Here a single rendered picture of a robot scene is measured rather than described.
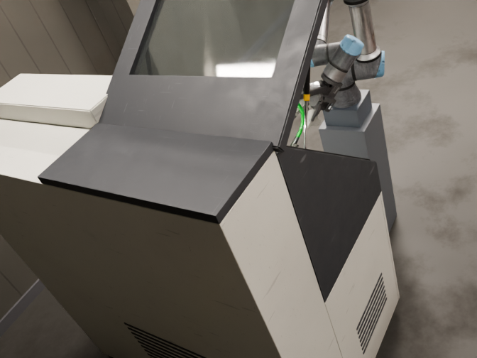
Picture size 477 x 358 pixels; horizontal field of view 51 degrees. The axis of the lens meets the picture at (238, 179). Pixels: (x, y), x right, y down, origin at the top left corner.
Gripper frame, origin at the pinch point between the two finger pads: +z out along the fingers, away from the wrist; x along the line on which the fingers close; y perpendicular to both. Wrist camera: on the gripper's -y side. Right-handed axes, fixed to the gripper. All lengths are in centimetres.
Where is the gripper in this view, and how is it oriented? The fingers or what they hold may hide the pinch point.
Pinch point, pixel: (297, 122)
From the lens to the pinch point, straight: 186.4
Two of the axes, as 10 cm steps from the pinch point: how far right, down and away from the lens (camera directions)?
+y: 7.8, 0.9, 6.1
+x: -4.2, -6.4, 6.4
